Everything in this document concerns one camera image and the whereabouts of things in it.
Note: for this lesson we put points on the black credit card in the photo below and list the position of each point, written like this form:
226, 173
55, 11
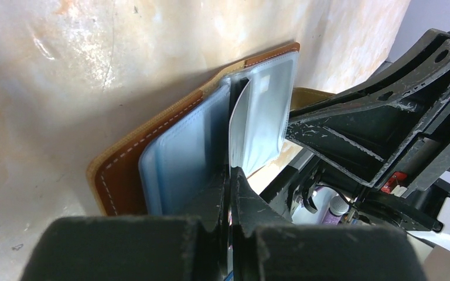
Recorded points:
270, 95
239, 102

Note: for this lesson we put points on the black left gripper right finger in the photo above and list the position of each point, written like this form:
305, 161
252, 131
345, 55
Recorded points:
268, 247

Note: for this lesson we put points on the brown leather card holder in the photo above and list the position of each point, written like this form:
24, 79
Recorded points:
159, 167

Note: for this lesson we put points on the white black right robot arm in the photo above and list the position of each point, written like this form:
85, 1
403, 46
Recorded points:
424, 214

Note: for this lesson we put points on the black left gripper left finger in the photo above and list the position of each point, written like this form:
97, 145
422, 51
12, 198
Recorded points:
190, 245

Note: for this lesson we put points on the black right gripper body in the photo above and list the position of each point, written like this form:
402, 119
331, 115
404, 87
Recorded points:
421, 170

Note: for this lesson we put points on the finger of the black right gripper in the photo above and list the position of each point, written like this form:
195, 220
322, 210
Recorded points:
366, 130

